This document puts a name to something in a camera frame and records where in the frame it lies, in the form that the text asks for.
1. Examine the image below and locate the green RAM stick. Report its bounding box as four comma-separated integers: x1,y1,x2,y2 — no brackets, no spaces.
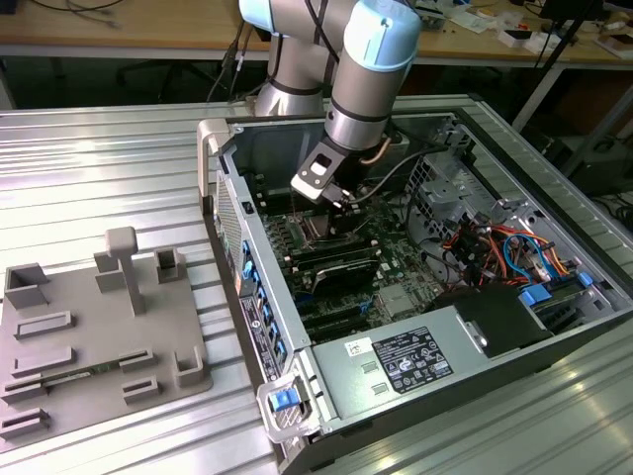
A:
42,361,123,390

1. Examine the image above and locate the grey power supply unit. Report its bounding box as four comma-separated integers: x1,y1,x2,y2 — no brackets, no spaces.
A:
310,304,491,425

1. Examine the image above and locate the blue case latch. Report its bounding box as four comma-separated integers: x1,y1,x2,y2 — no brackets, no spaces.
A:
268,390,300,413

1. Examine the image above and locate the black fan shroud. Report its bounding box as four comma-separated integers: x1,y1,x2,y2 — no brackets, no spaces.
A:
427,285,554,360

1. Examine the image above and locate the wooden desk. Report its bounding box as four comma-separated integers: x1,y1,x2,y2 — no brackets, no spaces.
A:
0,0,633,68

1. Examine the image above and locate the copper coloured cable sleeve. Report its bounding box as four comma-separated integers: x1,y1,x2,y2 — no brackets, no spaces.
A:
359,137,393,165

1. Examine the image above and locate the black RAM stick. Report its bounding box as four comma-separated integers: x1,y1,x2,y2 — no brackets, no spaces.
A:
285,236,380,261
291,248,383,273

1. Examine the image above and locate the black graphics card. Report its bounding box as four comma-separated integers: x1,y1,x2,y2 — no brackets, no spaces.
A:
310,256,381,299

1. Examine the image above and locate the grey parts rack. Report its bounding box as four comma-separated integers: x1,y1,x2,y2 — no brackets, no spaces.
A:
0,226,215,452

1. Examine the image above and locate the small white box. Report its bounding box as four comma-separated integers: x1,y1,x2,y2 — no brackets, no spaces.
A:
498,28,541,53

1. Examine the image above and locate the metal drive cage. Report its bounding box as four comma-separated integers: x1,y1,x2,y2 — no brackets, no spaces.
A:
403,150,496,244

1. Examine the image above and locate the orange wire bundle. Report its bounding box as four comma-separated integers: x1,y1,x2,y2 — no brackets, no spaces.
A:
482,225,580,278

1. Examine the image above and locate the CPU socket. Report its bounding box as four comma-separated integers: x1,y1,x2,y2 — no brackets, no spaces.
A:
294,212,327,248

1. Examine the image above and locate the silver chipset heatsink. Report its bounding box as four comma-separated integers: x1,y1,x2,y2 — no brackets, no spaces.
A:
378,285,414,317

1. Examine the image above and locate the white wrist camera black mount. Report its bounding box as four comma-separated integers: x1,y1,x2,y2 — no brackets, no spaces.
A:
289,140,356,213

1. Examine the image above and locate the open grey PC case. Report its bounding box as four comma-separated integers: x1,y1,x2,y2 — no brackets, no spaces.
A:
196,101,633,475

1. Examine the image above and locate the blue cable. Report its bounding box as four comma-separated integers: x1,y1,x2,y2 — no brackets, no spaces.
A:
501,232,555,284

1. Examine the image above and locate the green motherboard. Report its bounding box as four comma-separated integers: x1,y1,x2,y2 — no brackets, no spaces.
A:
246,170,446,342

